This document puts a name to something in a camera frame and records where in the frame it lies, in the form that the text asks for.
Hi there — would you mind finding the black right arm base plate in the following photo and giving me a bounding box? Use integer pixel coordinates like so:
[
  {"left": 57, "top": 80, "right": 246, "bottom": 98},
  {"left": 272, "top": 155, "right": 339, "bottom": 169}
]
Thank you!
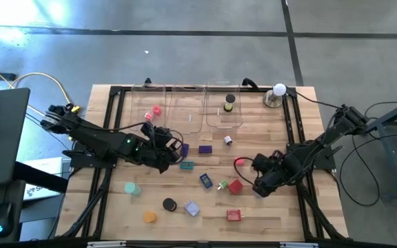
[{"left": 285, "top": 141, "right": 343, "bottom": 170}]

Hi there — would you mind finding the red pronged charger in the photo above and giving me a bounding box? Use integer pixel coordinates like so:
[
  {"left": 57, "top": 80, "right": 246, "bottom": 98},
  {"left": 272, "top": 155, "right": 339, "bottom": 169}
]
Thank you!
[{"left": 226, "top": 209, "right": 245, "bottom": 222}]

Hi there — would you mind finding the red cube charger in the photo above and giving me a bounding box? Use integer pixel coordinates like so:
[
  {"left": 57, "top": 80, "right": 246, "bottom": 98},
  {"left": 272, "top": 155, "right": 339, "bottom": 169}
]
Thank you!
[{"left": 227, "top": 178, "right": 245, "bottom": 196}]

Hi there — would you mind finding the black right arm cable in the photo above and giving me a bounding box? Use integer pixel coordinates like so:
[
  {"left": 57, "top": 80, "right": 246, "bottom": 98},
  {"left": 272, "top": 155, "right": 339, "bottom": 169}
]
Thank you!
[{"left": 286, "top": 87, "right": 344, "bottom": 113}]

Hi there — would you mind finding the lavender multiport charger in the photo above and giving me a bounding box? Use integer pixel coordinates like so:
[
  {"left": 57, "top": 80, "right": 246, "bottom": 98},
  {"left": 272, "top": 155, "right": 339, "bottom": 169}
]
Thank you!
[{"left": 183, "top": 199, "right": 201, "bottom": 218}]

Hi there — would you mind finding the clear plastic bin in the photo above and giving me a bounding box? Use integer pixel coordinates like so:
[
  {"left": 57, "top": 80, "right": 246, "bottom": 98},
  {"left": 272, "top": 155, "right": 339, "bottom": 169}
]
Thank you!
[
  {"left": 128, "top": 83, "right": 167, "bottom": 132},
  {"left": 165, "top": 85, "right": 206, "bottom": 135},
  {"left": 205, "top": 81, "right": 243, "bottom": 130}
]

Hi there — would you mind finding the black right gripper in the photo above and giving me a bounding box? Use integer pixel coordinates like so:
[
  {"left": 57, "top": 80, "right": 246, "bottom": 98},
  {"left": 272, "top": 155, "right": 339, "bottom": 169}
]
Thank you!
[{"left": 252, "top": 151, "right": 287, "bottom": 198}]

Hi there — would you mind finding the mint green hourglass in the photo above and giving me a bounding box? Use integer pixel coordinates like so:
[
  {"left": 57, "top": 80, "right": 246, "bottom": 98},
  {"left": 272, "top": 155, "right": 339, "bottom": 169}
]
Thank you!
[{"left": 123, "top": 182, "right": 142, "bottom": 198}]

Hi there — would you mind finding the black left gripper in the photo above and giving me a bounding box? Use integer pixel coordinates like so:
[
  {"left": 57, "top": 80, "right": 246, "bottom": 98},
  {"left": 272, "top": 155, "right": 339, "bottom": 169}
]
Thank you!
[{"left": 141, "top": 123, "right": 185, "bottom": 165}]

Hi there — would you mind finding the orange hourglass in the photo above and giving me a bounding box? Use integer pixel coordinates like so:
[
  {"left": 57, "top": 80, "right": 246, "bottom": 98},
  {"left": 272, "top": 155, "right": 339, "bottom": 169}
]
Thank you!
[{"left": 143, "top": 210, "right": 158, "bottom": 224}]

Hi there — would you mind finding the black aluminium table frame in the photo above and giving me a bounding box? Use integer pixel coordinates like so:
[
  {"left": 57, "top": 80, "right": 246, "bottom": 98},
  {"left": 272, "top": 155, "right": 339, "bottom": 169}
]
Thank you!
[{"left": 55, "top": 85, "right": 349, "bottom": 242}]

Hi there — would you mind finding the black floor cable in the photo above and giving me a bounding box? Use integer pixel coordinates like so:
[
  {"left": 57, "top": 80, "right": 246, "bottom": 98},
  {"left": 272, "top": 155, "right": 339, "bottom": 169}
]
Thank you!
[{"left": 338, "top": 129, "right": 397, "bottom": 207}]

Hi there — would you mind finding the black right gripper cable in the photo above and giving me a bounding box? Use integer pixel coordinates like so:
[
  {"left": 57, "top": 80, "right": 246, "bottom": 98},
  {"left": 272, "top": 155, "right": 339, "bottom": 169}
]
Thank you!
[{"left": 233, "top": 156, "right": 258, "bottom": 189}]

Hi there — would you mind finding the silver table edge bracket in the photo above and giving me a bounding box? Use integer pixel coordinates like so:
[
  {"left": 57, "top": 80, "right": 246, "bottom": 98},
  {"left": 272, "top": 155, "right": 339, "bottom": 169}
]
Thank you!
[
  {"left": 280, "top": 242, "right": 320, "bottom": 248},
  {"left": 87, "top": 240, "right": 127, "bottom": 248}
]

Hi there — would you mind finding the white printed box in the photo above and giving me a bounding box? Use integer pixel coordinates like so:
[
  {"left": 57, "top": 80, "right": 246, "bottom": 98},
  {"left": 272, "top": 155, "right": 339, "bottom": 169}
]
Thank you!
[{"left": 22, "top": 156, "right": 64, "bottom": 202}]

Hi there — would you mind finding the yellow floor cable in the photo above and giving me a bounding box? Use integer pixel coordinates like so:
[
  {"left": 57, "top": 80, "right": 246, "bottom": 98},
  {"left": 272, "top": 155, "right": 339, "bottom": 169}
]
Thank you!
[{"left": 0, "top": 59, "right": 74, "bottom": 120}]

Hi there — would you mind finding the black yellow hourglass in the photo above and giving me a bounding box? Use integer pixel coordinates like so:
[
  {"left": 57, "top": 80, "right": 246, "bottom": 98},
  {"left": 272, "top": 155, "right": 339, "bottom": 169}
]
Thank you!
[{"left": 223, "top": 94, "right": 236, "bottom": 112}]

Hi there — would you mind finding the blue grey metal table frame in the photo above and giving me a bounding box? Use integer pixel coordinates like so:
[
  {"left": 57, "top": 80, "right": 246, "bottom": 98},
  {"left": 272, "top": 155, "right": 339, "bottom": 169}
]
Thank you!
[{"left": 358, "top": 94, "right": 397, "bottom": 203}]

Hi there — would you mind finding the blue digital timer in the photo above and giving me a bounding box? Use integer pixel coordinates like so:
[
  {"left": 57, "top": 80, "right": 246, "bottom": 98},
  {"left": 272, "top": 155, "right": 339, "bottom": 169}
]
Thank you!
[{"left": 199, "top": 173, "right": 214, "bottom": 189}]

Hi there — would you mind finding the black computer mouse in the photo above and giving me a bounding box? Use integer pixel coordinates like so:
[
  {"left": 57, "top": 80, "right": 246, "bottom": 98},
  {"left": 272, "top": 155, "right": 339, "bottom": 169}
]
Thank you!
[{"left": 0, "top": 201, "right": 15, "bottom": 238}]

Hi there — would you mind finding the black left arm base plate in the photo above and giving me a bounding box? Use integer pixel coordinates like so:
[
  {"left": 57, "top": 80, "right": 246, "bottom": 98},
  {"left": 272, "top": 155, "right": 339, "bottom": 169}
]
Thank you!
[{"left": 62, "top": 141, "right": 119, "bottom": 169}]

